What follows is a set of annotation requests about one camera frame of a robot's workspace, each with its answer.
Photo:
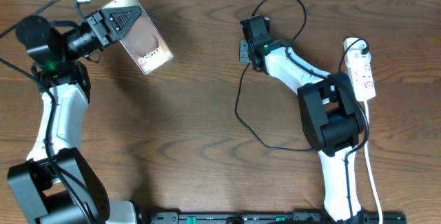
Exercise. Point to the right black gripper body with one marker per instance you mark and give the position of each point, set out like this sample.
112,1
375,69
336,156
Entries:
244,51

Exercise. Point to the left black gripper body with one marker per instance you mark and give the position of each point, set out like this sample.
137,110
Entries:
94,36

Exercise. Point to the Samsung Galaxy smartphone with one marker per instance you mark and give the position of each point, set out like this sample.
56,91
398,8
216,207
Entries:
143,41

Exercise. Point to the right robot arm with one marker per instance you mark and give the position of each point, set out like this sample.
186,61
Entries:
331,117

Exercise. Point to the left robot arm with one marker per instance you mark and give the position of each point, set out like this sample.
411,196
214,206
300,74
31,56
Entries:
56,184

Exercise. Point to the white USB charger plug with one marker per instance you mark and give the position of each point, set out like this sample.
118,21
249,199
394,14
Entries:
357,54

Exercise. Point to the white power strip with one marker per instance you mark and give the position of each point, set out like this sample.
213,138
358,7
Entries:
361,77

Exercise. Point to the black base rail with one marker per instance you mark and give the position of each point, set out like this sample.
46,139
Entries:
295,217

